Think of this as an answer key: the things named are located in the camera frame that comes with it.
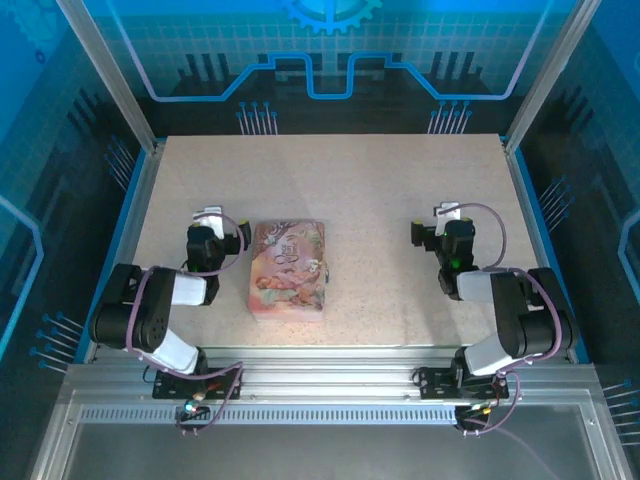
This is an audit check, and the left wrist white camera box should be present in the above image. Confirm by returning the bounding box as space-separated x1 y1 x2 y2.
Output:
192 204 227 240

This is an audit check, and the aluminium table side rail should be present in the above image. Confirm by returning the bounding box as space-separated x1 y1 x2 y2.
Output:
501 134 581 364
82 139 164 364

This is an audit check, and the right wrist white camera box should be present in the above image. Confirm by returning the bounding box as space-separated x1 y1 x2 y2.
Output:
433 200 464 222

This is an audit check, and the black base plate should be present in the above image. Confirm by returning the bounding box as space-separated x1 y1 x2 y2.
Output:
152 367 244 401
416 366 511 402

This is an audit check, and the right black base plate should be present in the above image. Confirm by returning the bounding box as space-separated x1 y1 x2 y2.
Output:
416 366 511 402

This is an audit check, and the grey metal lower panel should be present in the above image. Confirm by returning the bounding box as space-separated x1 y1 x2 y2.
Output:
28 389 632 480

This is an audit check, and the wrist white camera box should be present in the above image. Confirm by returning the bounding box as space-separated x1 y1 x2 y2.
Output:
192 204 227 240
433 200 464 222

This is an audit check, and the aluminium frame post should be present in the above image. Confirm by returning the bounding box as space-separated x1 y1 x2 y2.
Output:
503 0 600 154
54 0 159 154

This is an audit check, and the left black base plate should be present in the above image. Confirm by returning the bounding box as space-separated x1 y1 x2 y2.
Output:
152 367 244 401

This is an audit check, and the aluminium frame cross beam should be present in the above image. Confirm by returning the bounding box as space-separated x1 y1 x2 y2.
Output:
59 346 599 407

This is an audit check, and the small LED connector board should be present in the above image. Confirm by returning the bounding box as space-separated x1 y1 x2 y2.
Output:
456 398 502 420
175 398 209 422

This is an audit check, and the pink book-shaped storage box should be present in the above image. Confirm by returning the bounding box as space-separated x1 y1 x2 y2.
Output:
247 219 332 324

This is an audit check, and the slotted grey cable duct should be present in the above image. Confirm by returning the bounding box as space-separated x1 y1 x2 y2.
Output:
78 405 465 427

